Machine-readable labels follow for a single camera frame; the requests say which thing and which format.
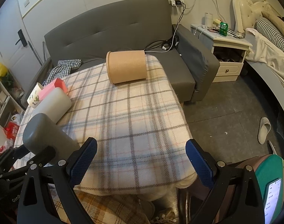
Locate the white bedside cabinet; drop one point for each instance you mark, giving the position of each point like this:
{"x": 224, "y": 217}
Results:
{"x": 228, "y": 50}

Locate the red bag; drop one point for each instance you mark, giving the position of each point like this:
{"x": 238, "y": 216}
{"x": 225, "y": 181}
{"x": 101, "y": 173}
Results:
{"x": 11, "y": 130}

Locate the grey fabric sofa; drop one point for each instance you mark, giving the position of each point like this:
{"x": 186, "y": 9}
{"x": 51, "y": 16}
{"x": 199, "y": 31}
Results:
{"x": 133, "y": 25}

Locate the white floral ceramic cup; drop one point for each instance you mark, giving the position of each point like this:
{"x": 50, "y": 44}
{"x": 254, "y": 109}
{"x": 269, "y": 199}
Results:
{"x": 33, "y": 99}

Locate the white storage shelf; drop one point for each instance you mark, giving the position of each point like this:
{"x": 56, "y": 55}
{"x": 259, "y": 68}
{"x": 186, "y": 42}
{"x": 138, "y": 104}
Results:
{"x": 8, "y": 107}

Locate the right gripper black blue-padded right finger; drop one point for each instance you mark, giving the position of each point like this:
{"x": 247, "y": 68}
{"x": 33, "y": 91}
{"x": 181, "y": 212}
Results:
{"x": 234, "y": 195}

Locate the pink plastic cup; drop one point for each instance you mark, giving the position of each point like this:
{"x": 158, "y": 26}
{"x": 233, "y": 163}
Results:
{"x": 56, "y": 83}

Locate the white cylindrical container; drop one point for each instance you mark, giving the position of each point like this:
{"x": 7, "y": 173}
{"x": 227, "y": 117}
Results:
{"x": 208, "y": 20}

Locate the white slipper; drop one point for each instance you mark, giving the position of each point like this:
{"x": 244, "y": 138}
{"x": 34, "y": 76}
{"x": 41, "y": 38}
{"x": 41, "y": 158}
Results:
{"x": 264, "y": 129}

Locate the teal cushion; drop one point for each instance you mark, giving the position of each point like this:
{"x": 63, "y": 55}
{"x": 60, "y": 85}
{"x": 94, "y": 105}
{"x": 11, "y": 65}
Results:
{"x": 268, "y": 171}

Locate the grey plastic cup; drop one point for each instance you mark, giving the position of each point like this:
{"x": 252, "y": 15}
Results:
{"x": 41, "y": 132}

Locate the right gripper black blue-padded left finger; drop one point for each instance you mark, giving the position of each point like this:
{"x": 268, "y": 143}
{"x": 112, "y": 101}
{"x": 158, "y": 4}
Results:
{"x": 36, "y": 204}

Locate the checkered pillow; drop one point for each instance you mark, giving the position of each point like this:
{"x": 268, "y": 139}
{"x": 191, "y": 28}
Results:
{"x": 271, "y": 32}

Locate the plaid blanket table cover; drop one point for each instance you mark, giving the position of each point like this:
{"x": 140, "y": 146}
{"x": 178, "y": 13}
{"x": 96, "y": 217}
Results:
{"x": 140, "y": 130}

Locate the black door handle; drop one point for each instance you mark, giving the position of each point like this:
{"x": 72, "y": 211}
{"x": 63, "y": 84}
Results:
{"x": 21, "y": 39}

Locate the green soda can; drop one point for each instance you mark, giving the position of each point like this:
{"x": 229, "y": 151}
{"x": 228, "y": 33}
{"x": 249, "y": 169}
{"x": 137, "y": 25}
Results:
{"x": 223, "y": 29}

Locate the white plastic cup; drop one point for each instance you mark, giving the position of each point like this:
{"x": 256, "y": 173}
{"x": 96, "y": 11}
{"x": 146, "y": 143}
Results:
{"x": 54, "y": 105}

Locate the checkered cloth on sofa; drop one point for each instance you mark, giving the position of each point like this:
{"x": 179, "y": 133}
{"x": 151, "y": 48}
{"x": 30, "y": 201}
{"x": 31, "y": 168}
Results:
{"x": 63, "y": 69}

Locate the white bed with bedding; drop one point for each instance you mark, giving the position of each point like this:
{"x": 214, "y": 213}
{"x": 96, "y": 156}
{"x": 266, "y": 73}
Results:
{"x": 266, "y": 59}

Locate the brown cork cup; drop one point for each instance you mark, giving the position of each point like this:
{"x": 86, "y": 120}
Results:
{"x": 125, "y": 66}

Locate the smartphone with lit screen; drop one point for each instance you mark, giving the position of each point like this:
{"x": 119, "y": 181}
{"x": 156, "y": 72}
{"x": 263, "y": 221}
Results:
{"x": 271, "y": 199}

